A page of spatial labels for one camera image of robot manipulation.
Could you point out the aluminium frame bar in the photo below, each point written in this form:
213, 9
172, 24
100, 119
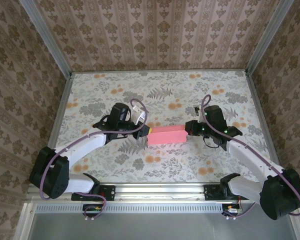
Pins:
298, 227
22, 222

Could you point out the pink paper box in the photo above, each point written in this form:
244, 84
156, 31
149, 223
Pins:
167, 136

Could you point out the grey metal panel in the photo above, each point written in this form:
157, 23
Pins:
160, 227

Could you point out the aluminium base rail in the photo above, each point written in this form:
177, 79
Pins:
160, 191

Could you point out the floral table cover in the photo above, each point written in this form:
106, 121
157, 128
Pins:
215, 80

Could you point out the aluminium corner post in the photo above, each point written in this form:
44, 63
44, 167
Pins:
265, 40
46, 37

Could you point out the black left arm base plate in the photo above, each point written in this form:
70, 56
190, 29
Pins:
110, 192

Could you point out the aluminium side rail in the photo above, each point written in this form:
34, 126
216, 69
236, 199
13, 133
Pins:
64, 98

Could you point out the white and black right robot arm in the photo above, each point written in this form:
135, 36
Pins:
247, 157

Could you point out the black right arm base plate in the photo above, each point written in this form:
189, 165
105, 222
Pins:
209, 193

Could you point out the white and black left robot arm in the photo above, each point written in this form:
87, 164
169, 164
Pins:
90, 143

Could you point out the aluminium rear rail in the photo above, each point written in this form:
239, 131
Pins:
160, 71

